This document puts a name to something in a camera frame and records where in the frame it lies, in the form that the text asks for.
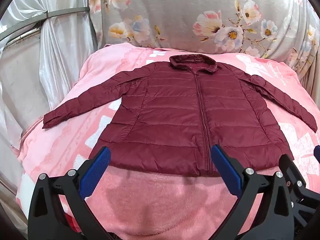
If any white satin curtain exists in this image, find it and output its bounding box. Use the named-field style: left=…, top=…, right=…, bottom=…
left=0, top=0, right=103, bottom=155

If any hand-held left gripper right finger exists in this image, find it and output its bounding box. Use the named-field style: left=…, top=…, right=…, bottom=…
left=211, top=144, right=296, bottom=240

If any red cloth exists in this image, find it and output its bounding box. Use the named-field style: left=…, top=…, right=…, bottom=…
left=64, top=211, right=82, bottom=234

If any pink printed blanket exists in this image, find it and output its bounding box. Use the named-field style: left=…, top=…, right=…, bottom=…
left=16, top=44, right=320, bottom=240

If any grey floral quilt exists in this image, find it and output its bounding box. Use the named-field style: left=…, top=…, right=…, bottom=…
left=89, top=0, right=320, bottom=98

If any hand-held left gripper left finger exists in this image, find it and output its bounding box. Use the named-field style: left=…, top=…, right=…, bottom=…
left=28, top=146, right=113, bottom=240

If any grey metal rail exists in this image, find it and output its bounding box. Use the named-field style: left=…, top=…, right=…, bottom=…
left=0, top=7, right=90, bottom=42

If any maroon puffer jacket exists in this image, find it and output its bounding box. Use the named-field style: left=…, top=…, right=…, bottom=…
left=42, top=55, right=318, bottom=177

